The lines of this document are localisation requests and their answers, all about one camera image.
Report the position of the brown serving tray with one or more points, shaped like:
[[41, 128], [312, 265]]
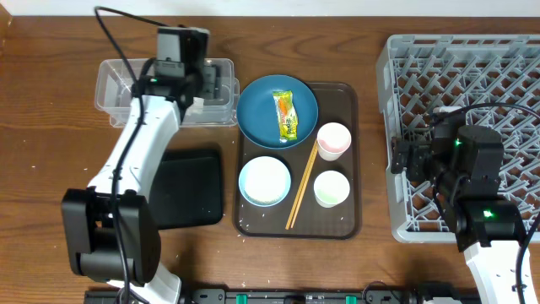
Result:
[[337, 103]]

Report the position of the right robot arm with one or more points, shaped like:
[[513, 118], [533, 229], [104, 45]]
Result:
[[462, 163]]

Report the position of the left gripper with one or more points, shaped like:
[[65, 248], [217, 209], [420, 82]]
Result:
[[213, 87]]

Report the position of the grey dishwasher rack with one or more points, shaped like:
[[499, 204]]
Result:
[[417, 73]]

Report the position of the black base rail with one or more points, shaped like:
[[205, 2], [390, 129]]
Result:
[[217, 296]]

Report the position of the wooden chopstick right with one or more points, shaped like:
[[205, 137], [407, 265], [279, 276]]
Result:
[[304, 188]]

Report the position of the wooden chopstick left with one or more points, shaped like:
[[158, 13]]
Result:
[[300, 188]]

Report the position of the wooden chopstick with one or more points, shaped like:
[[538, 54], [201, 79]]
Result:
[[300, 188], [304, 188]]

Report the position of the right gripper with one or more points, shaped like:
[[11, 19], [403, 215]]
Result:
[[418, 153]]

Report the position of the white green plastic cup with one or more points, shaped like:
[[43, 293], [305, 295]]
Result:
[[331, 188]]

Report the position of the pink plastic cup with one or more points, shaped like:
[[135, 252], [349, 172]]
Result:
[[333, 139]]

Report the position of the light blue rice bowl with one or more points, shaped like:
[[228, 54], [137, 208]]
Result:
[[264, 181]]

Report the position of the blue plate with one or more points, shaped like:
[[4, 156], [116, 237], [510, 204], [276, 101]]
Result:
[[257, 113]]

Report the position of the white tissue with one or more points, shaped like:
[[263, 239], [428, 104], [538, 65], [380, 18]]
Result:
[[196, 108]]

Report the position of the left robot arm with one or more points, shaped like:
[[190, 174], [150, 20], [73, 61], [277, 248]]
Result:
[[112, 226]]

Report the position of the yellow green snack wrapper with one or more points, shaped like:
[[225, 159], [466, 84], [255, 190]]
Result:
[[287, 116]]

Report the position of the black tray lid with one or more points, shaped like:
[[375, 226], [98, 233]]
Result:
[[187, 189]]

